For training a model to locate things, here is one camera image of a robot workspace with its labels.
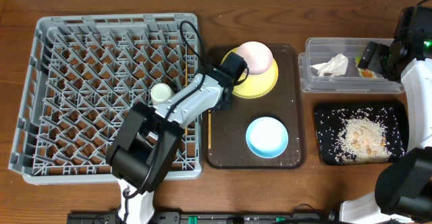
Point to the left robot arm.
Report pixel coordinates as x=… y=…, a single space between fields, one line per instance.
x=145 y=146

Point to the cream white cup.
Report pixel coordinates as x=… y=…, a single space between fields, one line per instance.
x=160 y=93

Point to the dark brown serving tray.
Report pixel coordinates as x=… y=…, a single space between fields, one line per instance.
x=283 y=102

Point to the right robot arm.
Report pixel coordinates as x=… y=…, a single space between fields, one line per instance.
x=403 y=190

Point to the grey dishwasher rack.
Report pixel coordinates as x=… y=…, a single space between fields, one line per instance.
x=84 y=74

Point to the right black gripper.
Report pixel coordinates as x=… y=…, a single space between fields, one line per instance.
x=375 y=58

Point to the white tissue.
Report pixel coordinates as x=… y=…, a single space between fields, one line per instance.
x=336 y=66

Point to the light blue bowl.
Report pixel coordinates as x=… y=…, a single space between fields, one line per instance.
x=267 y=137

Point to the clear plastic bin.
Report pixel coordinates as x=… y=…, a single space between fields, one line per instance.
x=323 y=49

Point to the wooden chopstick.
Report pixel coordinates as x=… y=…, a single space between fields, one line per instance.
x=209 y=130
x=186 y=83

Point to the yellow plate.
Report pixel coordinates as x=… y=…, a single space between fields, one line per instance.
x=256 y=86

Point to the rice and food scraps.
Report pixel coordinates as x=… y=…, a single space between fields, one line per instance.
x=364 y=139

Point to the black waste tray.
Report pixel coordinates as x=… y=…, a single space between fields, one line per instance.
x=324 y=116

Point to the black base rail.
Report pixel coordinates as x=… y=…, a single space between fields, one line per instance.
x=178 y=218

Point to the pink bowl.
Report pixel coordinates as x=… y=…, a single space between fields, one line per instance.
x=258 y=56

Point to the green yellow snack wrapper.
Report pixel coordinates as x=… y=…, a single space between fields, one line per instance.
x=364 y=73

